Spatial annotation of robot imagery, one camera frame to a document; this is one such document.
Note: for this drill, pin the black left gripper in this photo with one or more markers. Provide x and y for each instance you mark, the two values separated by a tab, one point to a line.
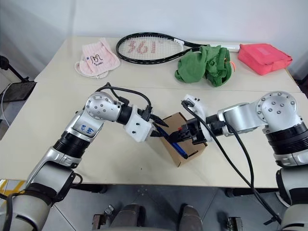
153	130

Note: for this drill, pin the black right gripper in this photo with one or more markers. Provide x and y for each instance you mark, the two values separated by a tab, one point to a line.
195	134

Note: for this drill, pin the brown cardboard box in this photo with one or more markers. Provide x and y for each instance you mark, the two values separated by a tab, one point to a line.
174	120

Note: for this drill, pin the blue pen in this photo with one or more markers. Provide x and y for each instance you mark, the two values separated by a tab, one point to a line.
179	149

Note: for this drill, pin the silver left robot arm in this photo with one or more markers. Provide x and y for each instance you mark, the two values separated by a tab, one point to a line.
101	108

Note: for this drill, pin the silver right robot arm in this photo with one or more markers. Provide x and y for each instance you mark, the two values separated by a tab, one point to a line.
276	108

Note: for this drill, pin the crumpled green cloth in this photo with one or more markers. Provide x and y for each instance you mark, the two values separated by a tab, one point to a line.
192	67

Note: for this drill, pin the black tennis racket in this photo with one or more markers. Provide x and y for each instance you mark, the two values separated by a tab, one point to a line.
144	48

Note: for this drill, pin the dark rounded shape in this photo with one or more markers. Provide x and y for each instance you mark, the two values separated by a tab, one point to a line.
131	217
191	217

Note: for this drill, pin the pink towel with drawing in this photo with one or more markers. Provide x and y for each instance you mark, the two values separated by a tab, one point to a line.
98	54

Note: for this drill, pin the red fabric bag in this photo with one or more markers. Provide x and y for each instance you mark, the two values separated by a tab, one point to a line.
262	57

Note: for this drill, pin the black stand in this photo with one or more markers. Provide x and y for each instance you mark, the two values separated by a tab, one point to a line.
19	91

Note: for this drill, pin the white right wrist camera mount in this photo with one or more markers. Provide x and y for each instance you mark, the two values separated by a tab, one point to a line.
199	106

